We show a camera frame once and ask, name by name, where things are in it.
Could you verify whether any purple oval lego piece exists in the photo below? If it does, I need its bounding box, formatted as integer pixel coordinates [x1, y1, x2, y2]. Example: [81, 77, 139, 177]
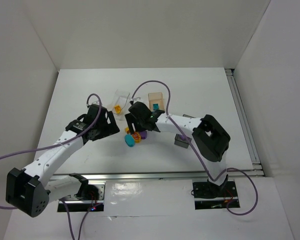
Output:
[139, 130, 148, 140]

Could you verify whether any teal long lego brick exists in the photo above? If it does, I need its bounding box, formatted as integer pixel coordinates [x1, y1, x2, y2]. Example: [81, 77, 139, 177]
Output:
[152, 103, 160, 111]

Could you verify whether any teal oval lego piece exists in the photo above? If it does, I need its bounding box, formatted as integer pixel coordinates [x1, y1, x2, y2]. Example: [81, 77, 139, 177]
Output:
[124, 134, 135, 147]

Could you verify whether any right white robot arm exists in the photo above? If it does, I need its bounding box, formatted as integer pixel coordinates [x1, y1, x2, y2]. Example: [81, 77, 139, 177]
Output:
[125, 101, 231, 187]

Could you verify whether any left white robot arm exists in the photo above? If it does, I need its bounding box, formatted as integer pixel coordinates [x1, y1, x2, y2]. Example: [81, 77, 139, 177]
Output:
[5, 104, 120, 218]

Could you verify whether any yellow oval printed lego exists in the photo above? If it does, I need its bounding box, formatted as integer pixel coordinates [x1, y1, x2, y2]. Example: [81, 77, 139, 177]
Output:
[131, 132, 142, 143]

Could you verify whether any clear plastic container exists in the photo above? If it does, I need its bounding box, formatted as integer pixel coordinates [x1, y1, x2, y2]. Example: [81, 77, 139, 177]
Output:
[107, 89, 130, 121]

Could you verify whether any orange translucent container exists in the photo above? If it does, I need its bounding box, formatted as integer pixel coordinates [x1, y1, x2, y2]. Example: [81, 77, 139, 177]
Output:
[148, 92, 165, 112]

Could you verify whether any dark grey translucent container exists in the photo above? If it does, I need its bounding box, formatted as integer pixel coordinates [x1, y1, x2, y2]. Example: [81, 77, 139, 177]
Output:
[173, 113, 195, 149]

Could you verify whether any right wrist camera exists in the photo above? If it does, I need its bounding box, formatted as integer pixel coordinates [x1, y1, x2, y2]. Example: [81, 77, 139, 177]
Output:
[130, 97, 142, 104]

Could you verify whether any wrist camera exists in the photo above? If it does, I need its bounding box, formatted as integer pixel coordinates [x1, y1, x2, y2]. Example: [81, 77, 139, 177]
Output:
[130, 97, 142, 104]
[88, 100, 100, 106]

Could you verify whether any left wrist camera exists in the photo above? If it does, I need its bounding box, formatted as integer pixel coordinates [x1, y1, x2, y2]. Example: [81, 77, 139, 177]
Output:
[88, 100, 100, 106]

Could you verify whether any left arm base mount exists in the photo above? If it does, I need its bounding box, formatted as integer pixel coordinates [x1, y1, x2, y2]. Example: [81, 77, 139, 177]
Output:
[64, 182, 106, 213]

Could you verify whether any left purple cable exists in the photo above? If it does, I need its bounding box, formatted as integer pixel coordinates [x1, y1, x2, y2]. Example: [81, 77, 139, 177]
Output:
[0, 93, 102, 240]

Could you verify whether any purple cable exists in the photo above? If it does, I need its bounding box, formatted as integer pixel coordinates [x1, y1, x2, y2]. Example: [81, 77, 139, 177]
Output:
[131, 80, 260, 216]
[0, 93, 102, 240]

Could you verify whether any aluminium right rail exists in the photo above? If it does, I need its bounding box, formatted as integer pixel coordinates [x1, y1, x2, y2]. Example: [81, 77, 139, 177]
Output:
[224, 68, 264, 175]

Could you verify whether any aluminium rail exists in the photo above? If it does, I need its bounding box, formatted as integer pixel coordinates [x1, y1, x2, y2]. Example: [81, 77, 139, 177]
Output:
[224, 68, 264, 175]
[50, 169, 265, 181]

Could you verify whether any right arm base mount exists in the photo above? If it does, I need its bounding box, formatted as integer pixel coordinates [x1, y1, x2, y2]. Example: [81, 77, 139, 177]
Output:
[190, 181, 240, 210]

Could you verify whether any aluminium front rail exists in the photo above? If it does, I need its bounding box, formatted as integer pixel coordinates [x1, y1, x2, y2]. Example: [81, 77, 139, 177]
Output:
[50, 169, 265, 181]

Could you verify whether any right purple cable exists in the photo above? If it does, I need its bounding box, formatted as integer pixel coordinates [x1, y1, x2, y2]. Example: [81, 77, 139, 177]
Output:
[131, 80, 260, 216]

